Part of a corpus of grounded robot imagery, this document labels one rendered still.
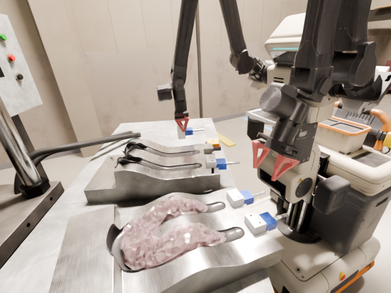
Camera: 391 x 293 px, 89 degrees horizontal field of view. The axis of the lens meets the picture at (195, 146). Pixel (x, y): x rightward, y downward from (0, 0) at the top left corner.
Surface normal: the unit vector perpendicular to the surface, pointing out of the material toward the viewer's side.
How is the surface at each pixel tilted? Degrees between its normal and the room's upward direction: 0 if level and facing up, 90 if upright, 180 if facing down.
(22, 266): 0
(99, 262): 0
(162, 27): 90
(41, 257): 0
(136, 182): 90
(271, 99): 64
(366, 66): 90
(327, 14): 90
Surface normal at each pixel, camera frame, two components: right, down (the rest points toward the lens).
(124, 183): 0.04, 0.45
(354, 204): -0.90, 0.24
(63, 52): 0.43, 0.39
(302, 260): -0.05, -0.89
